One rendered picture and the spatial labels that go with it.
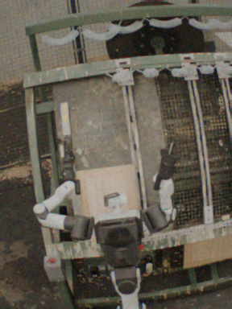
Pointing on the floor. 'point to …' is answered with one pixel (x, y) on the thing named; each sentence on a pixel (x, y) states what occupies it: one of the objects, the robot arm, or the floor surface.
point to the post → (65, 294)
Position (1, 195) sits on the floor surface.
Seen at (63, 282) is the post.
